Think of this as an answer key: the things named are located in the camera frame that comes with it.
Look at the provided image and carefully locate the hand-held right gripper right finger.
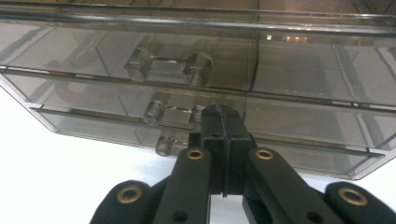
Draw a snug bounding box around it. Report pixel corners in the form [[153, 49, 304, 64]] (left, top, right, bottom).
[[223, 106, 258, 197]]

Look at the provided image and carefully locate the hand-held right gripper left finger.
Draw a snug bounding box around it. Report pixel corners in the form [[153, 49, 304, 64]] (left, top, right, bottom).
[[189, 104, 231, 198]]

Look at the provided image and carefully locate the smoky transparent drawer box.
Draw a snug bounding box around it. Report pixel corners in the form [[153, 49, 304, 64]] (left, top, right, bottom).
[[0, 0, 396, 182]]

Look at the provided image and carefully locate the white board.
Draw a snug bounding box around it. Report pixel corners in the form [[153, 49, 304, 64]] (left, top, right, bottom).
[[0, 87, 396, 224]]

